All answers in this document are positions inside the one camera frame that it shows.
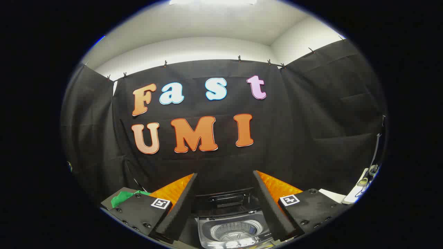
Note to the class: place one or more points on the row of black cloth clips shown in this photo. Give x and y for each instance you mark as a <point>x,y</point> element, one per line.
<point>165,63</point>

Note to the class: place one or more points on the black backdrop cloth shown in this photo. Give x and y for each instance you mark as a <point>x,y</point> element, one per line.
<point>277,138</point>

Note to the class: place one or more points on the grey washing machine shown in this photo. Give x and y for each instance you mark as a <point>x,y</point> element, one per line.
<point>207,231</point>

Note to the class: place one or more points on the grey cabinet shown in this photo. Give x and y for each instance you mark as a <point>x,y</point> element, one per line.
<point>107,202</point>

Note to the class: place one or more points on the green polo shirt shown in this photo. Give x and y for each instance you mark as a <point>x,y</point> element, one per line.
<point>121,197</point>

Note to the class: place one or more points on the dark glass washing machine lid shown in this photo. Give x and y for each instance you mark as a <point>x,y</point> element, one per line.
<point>225,200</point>

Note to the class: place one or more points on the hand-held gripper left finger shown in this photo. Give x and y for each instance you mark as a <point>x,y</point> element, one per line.
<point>180,207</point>

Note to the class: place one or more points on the white plastic object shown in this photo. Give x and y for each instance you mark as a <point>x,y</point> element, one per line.
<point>356,194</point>

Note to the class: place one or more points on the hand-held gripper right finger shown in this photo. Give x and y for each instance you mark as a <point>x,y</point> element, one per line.
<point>271,207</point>

